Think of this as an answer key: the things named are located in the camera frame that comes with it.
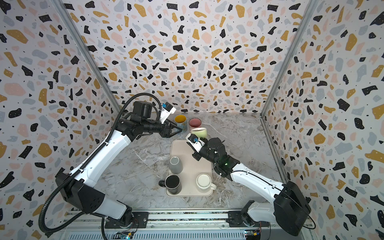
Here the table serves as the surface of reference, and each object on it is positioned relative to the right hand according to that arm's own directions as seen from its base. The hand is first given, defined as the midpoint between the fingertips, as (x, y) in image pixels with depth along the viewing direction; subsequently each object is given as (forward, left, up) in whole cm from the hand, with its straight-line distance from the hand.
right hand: (187, 138), depth 73 cm
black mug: (-16, +8, -17) cm, 25 cm away
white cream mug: (-14, -9, -20) cm, 26 cm away
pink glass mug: (+25, -2, -18) cm, 31 cm away
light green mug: (+3, -7, +2) cm, 8 cm away
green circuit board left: (-37, +29, -26) cm, 54 cm away
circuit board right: (-36, -31, -28) cm, 55 cm away
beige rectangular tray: (-3, -1, -28) cm, 29 cm away
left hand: (+3, +4, +6) cm, 8 cm away
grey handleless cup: (-6, +7, -18) cm, 20 cm away
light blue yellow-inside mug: (+27, +7, -17) cm, 33 cm away
